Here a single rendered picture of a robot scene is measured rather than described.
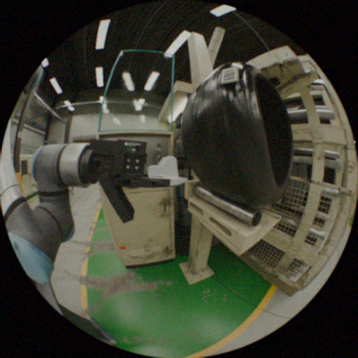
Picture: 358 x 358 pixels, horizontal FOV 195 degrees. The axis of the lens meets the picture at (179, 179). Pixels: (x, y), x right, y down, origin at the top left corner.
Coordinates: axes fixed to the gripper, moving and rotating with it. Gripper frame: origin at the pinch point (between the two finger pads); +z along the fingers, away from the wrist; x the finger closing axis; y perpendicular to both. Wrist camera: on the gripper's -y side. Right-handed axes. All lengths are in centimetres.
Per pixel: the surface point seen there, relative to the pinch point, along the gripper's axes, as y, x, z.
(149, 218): -38, 51, -2
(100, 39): 430, 181, -267
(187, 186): -5.7, 24.1, 13.7
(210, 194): -6.2, 10.6, 17.7
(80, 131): 226, 836, -578
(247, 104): 17.1, -11.1, 7.0
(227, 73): 25.2, -9.4, 3.8
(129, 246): -66, 51, -19
